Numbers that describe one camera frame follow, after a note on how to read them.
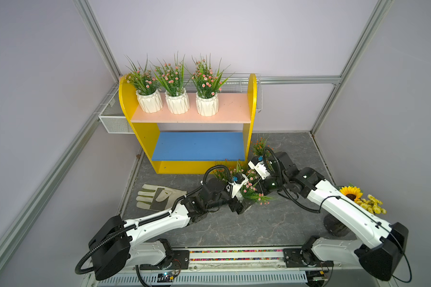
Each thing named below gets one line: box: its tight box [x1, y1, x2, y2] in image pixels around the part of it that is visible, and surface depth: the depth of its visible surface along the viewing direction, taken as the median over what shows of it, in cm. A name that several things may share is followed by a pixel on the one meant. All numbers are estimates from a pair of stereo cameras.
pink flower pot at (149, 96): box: [124, 53, 164, 114], surface depth 70 cm
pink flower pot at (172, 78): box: [150, 50, 192, 115], surface depth 69 cm
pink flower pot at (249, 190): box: [241, 169, 273, 206], surface depth 64 cm
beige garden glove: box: [135, 184, 188, 211], surface depth 93 cm
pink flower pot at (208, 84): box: [191, 53, 236, 117], surface depth 68 cm
